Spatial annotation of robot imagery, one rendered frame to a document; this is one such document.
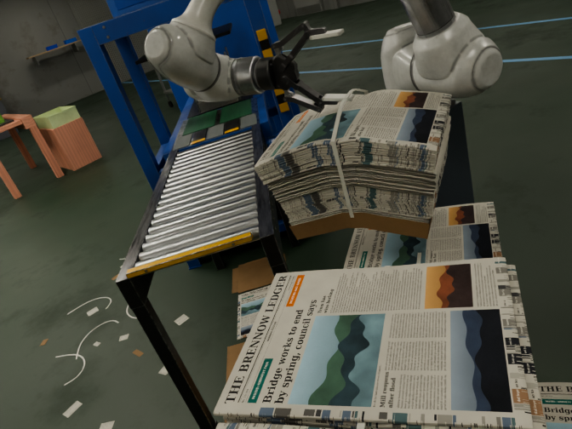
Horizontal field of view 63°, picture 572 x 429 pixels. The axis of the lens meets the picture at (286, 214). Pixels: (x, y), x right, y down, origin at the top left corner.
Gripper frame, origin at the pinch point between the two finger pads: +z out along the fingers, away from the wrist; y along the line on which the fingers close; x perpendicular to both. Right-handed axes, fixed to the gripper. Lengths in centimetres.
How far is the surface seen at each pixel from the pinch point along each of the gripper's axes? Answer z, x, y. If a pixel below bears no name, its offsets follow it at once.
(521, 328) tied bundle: 36, 54, 20
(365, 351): 18, 61, 21
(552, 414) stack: 43, 31, 66
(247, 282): -106, -78, 140
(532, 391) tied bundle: 37, 63, 20
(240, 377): 2, 67, 22
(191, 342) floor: -115, -29, 141
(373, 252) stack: 2.2, 6.2, 47.1
